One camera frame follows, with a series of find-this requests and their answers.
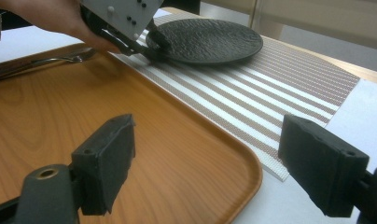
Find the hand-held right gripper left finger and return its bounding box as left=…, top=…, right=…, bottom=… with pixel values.
left=70, top=113, right=136, bottom=217

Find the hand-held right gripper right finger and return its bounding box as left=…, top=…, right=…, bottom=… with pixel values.
left=278, top=114, right=370, bottom=218

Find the dark grey textured plate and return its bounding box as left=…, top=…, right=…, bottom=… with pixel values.
left=145, top=18, right=264, bottom=65

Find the brown wooden tray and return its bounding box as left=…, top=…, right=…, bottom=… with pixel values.
left=0, top=41, right=264, bottom=224

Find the fork with brown handle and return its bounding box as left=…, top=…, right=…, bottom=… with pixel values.
left=0, top=46, right=97, bottom=83

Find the striped placemat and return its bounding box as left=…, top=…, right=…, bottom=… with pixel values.
left=110, top=12, right=362, bottom=183

